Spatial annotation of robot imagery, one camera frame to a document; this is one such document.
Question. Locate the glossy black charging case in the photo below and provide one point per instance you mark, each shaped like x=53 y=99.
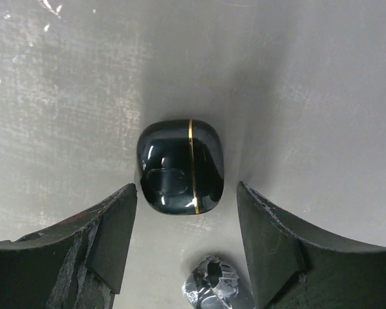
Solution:
x=181 y=166

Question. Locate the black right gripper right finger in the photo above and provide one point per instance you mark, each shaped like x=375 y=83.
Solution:
x=295 y=264

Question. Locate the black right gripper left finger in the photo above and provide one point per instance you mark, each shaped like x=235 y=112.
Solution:
x=78 y=262

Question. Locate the black marbled earbud case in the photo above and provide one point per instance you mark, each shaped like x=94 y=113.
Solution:
x=214 y=284

